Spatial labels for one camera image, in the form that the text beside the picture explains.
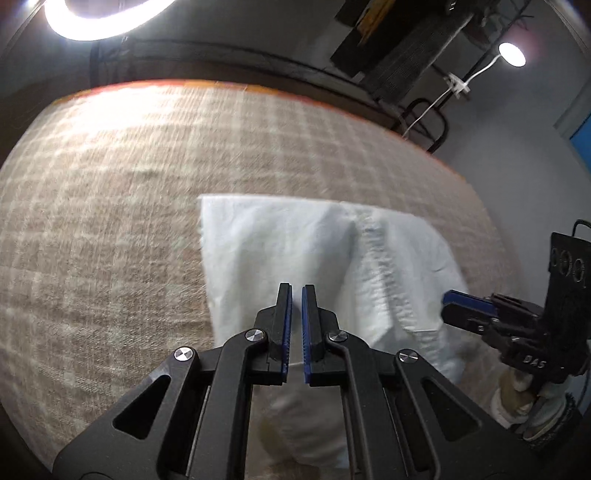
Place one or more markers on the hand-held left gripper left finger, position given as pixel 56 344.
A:
pixel 286 323

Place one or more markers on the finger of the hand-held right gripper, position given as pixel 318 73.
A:
pixel 461 317
pixel 466 302

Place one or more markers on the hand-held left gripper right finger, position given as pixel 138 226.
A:
pixel 308 323

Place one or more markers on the white shirt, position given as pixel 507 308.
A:
pixel 323 267

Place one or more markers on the person's right hand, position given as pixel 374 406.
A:
pixel 515 392

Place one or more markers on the beige checked blanket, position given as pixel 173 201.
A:
pixel 115 207

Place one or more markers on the white lamp clamp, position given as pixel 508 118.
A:
pixel 458 85

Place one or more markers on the white lamp gooseneck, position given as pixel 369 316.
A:
pixel 475 74

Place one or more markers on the small round lamp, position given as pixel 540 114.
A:
pixel 511 54

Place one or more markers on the yellow folded cloth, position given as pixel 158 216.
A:
pixel 371 18

